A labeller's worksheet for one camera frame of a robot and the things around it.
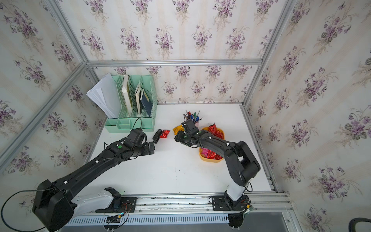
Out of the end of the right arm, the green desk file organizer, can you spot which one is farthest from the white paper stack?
the end of the right arm

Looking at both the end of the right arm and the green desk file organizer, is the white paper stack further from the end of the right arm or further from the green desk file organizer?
the end of the right arm

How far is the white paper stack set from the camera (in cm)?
92
